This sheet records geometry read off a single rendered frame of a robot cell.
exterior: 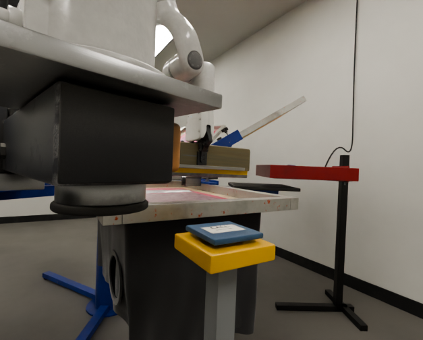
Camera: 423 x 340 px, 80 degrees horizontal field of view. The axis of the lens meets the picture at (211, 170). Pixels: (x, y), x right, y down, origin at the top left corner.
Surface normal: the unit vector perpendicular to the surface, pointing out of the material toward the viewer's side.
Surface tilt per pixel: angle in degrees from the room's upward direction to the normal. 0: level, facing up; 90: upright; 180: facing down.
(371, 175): 90
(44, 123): 90
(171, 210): 90
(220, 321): 90
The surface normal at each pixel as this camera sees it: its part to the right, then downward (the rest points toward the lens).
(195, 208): 0.53, 0.04
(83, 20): 0.23, 0.03
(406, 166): -0.85, -0.03
